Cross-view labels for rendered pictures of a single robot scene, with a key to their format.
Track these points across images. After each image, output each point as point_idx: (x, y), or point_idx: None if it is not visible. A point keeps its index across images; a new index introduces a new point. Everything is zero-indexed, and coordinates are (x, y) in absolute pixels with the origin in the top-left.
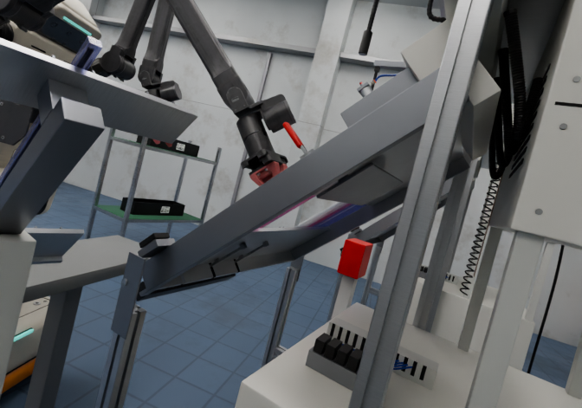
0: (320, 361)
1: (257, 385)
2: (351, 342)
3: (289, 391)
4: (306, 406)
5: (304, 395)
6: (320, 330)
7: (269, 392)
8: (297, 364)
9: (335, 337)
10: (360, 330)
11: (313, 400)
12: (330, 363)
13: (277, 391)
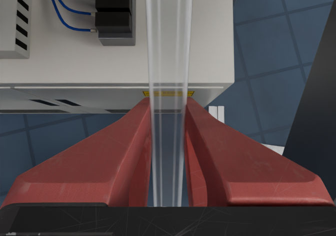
0: (134, 21)
1: (226, 64)
2: (25, 11)
3: (204, 32)
4: (211, 8)
5: (194, 17)
6: (8, 76)
7: (225, 48)
8: (142, 53)
9: (26, 39)
10: None
11: (194, 6)
12: (133, 5)
13: (214, 43)
